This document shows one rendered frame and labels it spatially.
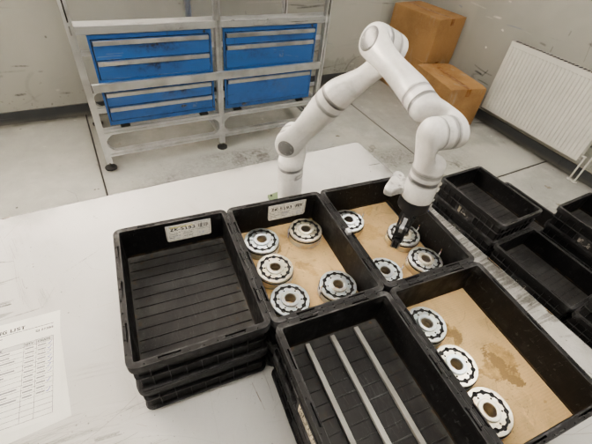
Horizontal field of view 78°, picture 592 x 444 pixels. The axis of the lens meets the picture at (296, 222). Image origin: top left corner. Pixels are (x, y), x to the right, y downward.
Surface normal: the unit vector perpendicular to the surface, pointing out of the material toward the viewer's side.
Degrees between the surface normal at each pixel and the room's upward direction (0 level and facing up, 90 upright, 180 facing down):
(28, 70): 90
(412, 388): 0
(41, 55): 90
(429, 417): 0
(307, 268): 0
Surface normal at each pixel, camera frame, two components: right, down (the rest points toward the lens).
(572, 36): -0.88, 0.26
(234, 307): 0.10, -0.72
